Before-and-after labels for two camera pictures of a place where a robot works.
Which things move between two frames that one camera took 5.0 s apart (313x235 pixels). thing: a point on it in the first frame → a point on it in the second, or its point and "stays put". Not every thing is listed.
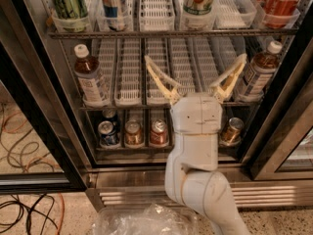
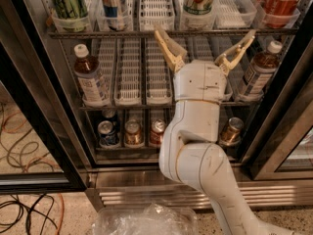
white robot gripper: [196, 116] → [200, 81]
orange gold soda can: [232, 134] stays put
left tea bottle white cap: [87, 70] stays put
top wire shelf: [166, 33] stays put
